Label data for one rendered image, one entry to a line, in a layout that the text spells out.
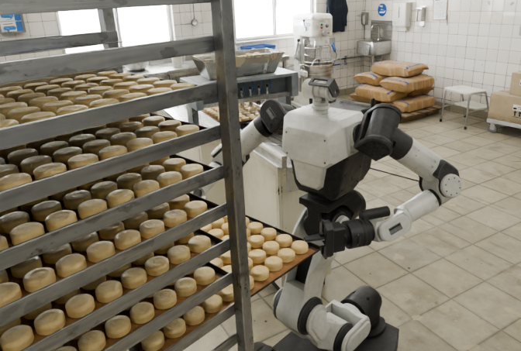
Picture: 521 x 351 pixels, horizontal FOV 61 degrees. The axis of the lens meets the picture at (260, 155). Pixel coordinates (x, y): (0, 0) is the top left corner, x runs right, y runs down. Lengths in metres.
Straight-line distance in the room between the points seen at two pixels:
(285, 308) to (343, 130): 0.70
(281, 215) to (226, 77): 1.59
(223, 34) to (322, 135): 0.67
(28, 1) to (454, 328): 2.42
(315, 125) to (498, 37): 5.03
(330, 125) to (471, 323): 1.60
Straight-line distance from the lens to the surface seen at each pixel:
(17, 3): 0.72
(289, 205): 2.40
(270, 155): 2.35
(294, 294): 1.71
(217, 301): 1.15
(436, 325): 2.67
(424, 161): 1.50
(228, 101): 0.89
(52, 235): 0.79
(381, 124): 1.43
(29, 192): 0.76
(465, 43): 6.63
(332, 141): 1.45
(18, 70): 0.72
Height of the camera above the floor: 1.68
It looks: 20 degrees down
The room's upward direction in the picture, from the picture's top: 3 degrees counter-clockwise
